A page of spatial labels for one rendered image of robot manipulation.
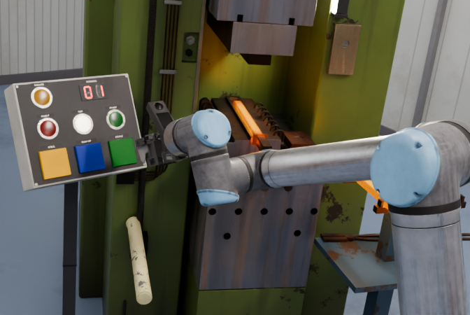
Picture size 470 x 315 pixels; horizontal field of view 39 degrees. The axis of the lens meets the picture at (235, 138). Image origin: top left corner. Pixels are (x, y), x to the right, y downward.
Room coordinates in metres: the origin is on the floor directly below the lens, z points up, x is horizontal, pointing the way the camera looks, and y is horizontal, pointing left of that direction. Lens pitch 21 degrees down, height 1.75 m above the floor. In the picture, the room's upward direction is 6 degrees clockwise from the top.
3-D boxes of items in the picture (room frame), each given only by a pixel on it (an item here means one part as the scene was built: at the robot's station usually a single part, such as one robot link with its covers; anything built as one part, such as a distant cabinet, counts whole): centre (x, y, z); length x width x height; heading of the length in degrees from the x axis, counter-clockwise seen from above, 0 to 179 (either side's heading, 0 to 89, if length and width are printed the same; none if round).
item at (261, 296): (2.21, -0.05, 0.23); 0.56 x 0.38 x 0.47; 14
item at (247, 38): (2.19, 0.00, 1.32); 0.42 x 0.20 x 0.10; 14
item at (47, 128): (1.64, 0.50, 1.09); 0.05 x 0.03 x 0.04; 104
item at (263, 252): (2.21, -0.05, 0.69); 0.56 x 0.38 x 0.45; 14
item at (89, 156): (1.67, 0.39, 1.01); 0.07 x 0.05 x 0.07; 129
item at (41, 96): (1.68, 0.52, 1.16); 0.05 x 0.03 x 0.04; 104
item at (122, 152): (1.73, 0.31, 1.01); 0.07 x 0.05 x 0.07; 129
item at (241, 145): (2.19, 0.00, 0.96); 0.42 x 0.20 x 0.09; 14
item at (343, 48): (2.19, -0.33, 1.27); 0.09 x 0.02 x 0.17; 104
